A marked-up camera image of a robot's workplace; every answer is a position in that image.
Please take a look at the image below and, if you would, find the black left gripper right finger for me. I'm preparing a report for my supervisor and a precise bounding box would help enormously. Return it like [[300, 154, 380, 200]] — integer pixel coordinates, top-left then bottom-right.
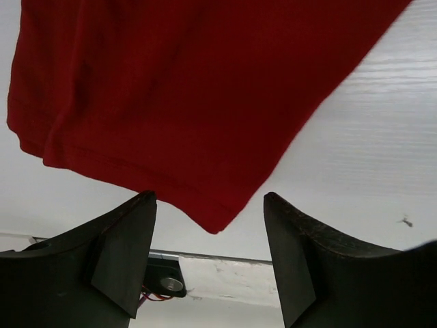
[[264, 193, 436, 328]]

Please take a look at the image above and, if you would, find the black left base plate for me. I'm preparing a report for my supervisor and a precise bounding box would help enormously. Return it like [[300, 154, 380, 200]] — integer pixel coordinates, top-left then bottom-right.
[[142, 258, 187, 298]]

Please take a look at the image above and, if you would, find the red t shirt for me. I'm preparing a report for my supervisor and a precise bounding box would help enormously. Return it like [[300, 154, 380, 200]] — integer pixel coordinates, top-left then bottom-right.
[[7, 1, 408, 234]]

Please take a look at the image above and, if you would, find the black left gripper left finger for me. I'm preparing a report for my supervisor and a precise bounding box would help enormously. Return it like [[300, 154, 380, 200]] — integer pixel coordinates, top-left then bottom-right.
[[1, 191, 157, 328]]

